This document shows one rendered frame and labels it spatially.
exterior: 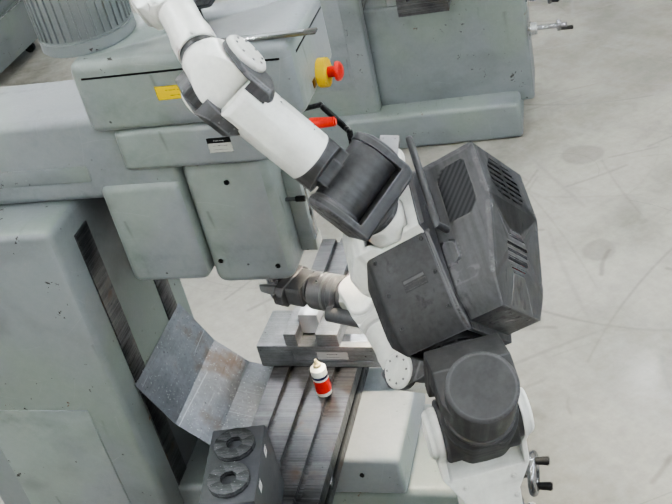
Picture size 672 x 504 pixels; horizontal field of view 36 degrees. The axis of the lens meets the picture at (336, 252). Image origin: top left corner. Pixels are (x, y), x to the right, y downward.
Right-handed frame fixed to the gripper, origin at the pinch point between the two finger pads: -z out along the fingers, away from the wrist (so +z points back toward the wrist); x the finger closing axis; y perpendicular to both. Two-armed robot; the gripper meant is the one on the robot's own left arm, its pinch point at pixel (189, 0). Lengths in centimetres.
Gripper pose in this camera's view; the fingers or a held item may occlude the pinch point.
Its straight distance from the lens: 206.8
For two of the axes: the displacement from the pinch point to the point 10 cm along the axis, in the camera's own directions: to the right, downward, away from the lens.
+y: -1.8, -9.8, -0.6
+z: -0.9, 0.7, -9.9
